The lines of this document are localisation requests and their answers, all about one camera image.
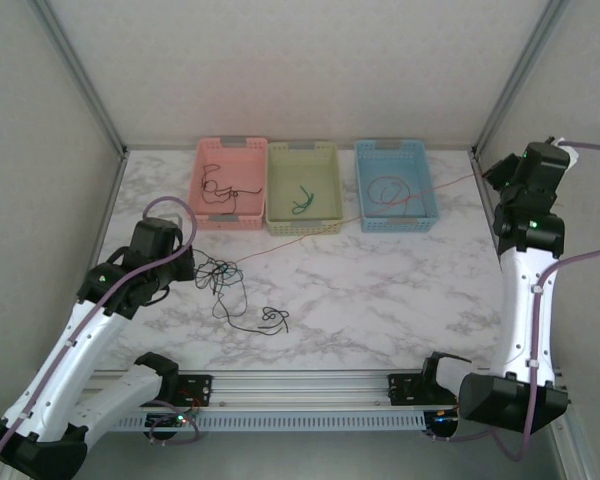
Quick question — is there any thin orange cable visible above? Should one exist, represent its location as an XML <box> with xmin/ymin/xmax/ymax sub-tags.
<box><xmin>366</xmin><ymin>173</ymin><xmax>415</xmax><ymax>208</ymax></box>
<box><xmin>232</xmin><ymin>171</ymin><xmax>484</xmax><ymax>264</ymax></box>

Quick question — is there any blue plastic basket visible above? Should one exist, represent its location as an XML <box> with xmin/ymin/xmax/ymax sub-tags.
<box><xmin>354</xmin><ymin>138</ymin><xmax>440</xmax><ymax>234</ymax></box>

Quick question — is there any pink plastic basket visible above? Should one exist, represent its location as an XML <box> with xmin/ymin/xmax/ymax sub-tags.
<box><xmin>187</xmin><ymin>135</ymin><xmax>269</xmax><ymax>232</ymax></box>

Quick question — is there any green plastic basket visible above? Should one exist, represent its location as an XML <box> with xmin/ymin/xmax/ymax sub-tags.
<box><xmin>264</xmin><ymin>140</ymin><xmax>345</xmax><ymax>237</ymax></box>

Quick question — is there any aluminium table side rail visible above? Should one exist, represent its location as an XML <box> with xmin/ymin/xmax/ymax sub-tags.
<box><xmin>471</xmin><ymin>149</ymin><xmax>504</xmax><ymax>251</ymax></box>
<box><xmin>85</xmin><ymin>149</ymin><xmax>130</xmax><ymax>271</ymax></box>

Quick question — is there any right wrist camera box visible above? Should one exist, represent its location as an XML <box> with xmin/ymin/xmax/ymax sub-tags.
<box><xmin>547</xmin><ymin>135</ymin><xmax>581</xmax><ymax>170</ymax></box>

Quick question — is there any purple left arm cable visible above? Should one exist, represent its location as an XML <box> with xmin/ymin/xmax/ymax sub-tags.
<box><xmin>0</xmin><ymin>196</ymin><xmax>201</xmax><ymax>469</ymax></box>

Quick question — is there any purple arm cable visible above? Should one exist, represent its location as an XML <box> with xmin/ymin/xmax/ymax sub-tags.
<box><xmin>429</xmin><ymin>141</ymin><xmax>600</xmax><ymax>462</ymax></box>
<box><xmin>0</xmin><ymin>196</ymin><xmax>201</xmax><ymax>469</ymax></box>

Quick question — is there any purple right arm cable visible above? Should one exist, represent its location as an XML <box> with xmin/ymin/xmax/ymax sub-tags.
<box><xmin>429</xmin><ymin>141</ymin><xmax>600</xmax><ymax>462</ymax></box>

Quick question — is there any aluminium frame post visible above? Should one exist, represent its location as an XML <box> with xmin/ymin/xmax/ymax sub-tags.
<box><xmin>471</xmin><ymin>0</ymin><xmax>576</xmax><ymax>160</ymax></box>
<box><xmin>31</xmin><ymin>0</ymin><xmax>130</xmax><ymax>157</ymax></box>

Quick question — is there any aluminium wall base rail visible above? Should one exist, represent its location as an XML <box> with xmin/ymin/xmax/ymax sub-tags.
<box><xmin>123</xmin><ymin>143</ymin><xmax>477</xmax><ymax>153</ymax></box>

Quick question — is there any aluminium mounting rail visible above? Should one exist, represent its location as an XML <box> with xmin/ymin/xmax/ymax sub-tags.
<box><xmin>82</xmin><ymin>368</ymin><xmax>571</xmax><ymax>412</ymax></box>

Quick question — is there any grey slotted cable duct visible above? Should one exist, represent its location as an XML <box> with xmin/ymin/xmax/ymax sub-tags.
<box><xmin>110</xmin><ymin>412</ymin><xmax>426</xmax><ymax>432</ymax></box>

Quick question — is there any aluminium frame leg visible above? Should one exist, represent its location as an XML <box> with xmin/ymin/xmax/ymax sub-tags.
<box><xmin>549</xmin><ymin>412</ymin><xmax>600</xmax><ymax>480</ymax></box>

